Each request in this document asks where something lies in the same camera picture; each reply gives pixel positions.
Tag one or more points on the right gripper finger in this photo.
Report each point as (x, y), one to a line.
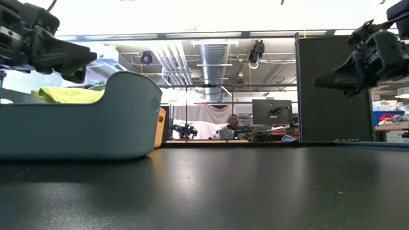
(367, 67)
(353, 91)

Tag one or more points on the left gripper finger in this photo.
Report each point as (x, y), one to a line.
(60, 56)
(76, 76)

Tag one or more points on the lime green microfiber towel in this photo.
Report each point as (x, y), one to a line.
(70, 95)

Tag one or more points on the pale green microfiber towel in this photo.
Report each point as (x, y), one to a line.
(97, 87)

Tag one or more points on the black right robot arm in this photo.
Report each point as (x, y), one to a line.
(399, 12)

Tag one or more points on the white cloth pile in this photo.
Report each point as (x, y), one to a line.
(385, 105)

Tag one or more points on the blue storage bin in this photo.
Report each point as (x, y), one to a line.
(378, 116)

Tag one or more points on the black partition panel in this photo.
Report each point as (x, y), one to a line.
(319, 111)

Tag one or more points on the white ceiling lamp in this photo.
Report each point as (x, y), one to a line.
(402, 94)

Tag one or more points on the mixed cloth pile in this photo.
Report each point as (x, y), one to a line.
(396, 119)

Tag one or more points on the wooden shelf board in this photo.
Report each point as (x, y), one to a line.
(390, 127)

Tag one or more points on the teal plastic basket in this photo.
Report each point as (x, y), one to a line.
(80, 131)

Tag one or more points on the black computer monitor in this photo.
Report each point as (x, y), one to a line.
(265, 111)

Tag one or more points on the orange plastic basket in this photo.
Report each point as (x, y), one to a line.
(159, 134)

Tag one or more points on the black hanging ceiling device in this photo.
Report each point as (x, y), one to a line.
(257, 51)

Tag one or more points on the small black background robot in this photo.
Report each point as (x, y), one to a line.
(185, 129)

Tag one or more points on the person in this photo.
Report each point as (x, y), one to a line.
(232, 121)

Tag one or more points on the white hanging sheet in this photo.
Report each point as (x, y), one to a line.
(204, 113)

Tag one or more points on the round black ceiling camera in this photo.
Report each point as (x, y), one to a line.
(146, 57)

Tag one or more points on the black horizontal rail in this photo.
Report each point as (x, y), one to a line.
(255, 85)

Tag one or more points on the grey overhead frame beam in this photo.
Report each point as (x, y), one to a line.
(245, 34)

